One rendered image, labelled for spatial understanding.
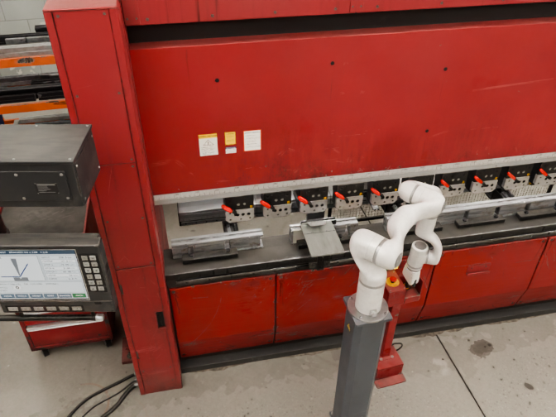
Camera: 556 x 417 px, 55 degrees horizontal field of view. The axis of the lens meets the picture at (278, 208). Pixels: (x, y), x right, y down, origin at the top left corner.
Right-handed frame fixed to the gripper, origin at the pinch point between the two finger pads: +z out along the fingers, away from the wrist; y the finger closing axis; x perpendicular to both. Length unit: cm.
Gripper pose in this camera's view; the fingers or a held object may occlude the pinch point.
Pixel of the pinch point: (408, 284)
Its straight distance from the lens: 309.5
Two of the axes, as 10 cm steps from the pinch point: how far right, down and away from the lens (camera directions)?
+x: 9.6, -1.7, 2.3
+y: 2.8, 6.6, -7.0
